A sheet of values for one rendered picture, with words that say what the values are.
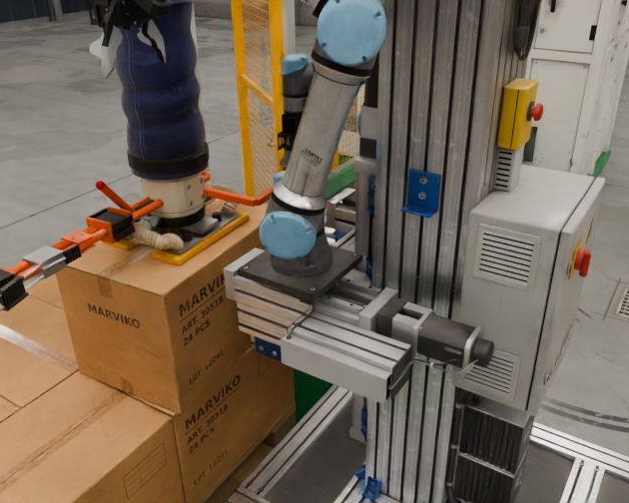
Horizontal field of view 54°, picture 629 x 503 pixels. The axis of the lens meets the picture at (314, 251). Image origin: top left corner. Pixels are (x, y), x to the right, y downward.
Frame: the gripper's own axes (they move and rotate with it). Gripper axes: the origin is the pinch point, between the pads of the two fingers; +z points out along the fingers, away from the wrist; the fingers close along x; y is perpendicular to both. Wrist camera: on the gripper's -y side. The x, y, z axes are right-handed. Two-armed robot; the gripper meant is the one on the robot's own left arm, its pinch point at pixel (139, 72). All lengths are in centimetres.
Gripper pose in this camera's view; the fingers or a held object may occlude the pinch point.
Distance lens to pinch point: 129.4
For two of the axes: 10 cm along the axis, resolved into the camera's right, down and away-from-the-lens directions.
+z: 0.2, 8.8, 4.7
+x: -5.4, 4.0, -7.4
